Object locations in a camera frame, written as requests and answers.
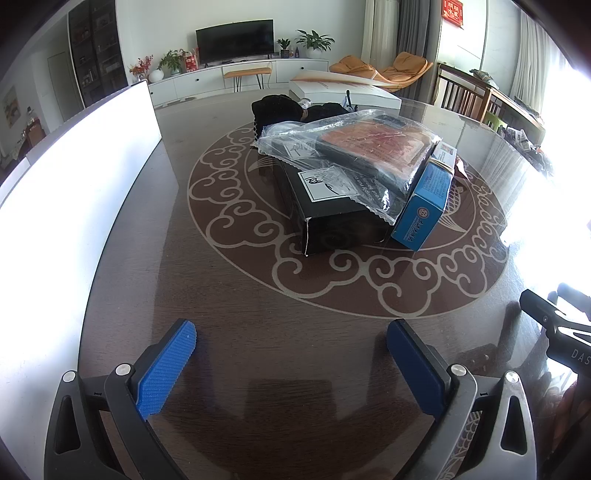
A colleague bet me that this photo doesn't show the black fuzzy pouch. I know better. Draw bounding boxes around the black fuzzy pouch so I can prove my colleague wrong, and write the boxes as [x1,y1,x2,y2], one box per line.
[252,95,357,149]

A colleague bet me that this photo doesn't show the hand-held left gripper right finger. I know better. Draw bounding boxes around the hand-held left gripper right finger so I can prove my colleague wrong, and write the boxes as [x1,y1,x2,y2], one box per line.
[387,318,539,480]

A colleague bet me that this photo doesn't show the clear plastic packet orange tray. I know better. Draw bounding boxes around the clear plastic packet orange tray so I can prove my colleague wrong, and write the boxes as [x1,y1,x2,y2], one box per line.
[257,109,440,227]

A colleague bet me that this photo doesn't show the large white flat box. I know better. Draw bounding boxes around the large white flat box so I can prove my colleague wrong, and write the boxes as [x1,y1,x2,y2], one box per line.
[288,71,402,112]

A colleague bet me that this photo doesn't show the red flowers in white vase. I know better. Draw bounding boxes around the red flowers in white vase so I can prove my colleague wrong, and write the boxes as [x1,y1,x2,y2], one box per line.
[129,55,165,84]

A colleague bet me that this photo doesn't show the grey curtain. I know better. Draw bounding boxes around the grey curtain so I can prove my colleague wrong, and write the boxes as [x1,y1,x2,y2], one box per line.
[396,0,445,66]

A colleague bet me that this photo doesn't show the red wall decoration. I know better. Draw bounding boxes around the red wall decoration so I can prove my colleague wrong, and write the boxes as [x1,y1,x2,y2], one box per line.
[442,0,464,30]

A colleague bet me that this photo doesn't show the white board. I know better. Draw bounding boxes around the white board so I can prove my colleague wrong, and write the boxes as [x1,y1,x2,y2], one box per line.
[0,79,181,480]

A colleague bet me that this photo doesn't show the blue cardboard box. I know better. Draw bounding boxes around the blue cardboard box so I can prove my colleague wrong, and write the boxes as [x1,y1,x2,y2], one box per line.
[391,143,459,252]

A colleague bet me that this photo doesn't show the wooden side desk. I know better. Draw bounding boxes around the wooden side desk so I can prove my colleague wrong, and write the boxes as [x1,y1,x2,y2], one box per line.
[480,87,546,141]

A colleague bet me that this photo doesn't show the orange lounge chair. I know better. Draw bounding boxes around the orange lounge chair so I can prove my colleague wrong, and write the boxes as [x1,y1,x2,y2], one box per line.
[330,52,435,91]

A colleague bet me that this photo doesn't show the black cardboard box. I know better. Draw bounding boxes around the black cardboard box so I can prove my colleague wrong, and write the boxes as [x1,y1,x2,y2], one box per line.
[272,157,394,257]

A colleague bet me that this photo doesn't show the white curtain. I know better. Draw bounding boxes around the white curtain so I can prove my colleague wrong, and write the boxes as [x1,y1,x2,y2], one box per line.
[362,0,400,62]

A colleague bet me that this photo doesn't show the dark display cabinet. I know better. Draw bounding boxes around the dark display cabinet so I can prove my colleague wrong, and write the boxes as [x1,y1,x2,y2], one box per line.
[68,0,128,108]

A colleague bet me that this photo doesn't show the sheer window curtain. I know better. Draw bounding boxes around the sheer window curtain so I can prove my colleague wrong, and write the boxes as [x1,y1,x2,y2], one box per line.
[510,8,557,114]

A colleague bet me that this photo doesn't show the framed wall picture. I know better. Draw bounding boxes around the framed wall picture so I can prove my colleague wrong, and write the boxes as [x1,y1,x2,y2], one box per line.
[2,87,22,123]

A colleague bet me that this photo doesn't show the black television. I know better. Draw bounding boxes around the black television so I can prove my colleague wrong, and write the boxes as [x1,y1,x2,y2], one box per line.
[196,19,275,64]

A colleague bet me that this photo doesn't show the wooden bench black legs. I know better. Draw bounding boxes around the wooden bench black legs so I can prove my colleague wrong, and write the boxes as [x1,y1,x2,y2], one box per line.
[223,67,273,92]

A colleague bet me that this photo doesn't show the dark wooden chair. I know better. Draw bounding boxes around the dark wooden chair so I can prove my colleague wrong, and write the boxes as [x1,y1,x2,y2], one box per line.
[431,62,493,121]

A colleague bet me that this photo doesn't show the white television cabinet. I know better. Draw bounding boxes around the white television cabinet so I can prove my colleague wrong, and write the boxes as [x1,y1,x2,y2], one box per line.
[148,58,331,108]

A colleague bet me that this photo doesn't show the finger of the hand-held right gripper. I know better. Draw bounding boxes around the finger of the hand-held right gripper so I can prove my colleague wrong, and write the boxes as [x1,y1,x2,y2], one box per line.
[556,282,591,309]
[519,289,570,329]

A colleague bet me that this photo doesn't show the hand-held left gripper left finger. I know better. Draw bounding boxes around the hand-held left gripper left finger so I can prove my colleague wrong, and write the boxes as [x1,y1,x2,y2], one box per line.
[44,318,198,480]

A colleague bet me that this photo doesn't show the large leafy potted plant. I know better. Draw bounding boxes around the large leafy potted plant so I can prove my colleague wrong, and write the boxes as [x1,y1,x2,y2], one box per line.
[295,30,336,59]

